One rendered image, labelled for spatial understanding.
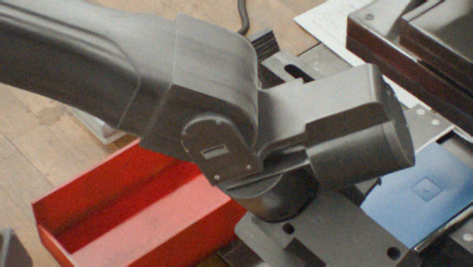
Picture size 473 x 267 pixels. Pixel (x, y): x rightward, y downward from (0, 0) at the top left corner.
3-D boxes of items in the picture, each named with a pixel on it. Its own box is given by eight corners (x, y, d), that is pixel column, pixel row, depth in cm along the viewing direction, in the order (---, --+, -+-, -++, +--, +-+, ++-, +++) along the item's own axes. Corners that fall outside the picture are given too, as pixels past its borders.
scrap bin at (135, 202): (40, 242, 97) (29, 201, 93) (241, 122, 108) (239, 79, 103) (111, 322, 90) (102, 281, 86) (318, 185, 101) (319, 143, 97)
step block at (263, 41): (247, 101, 110) (245, 37, 104) (268, 89, 111) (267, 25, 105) (287, 133, 106) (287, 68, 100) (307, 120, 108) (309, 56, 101)
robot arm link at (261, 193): (328, 131, 71) (292, 93, 65) (343, 205, 69) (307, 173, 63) (239, 160, 73) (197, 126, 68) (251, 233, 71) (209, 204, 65)
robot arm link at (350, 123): (406, 103, 70) (343, -25, 62) (421, 196, 64) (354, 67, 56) (254, 152, 74) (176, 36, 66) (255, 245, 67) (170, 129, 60)
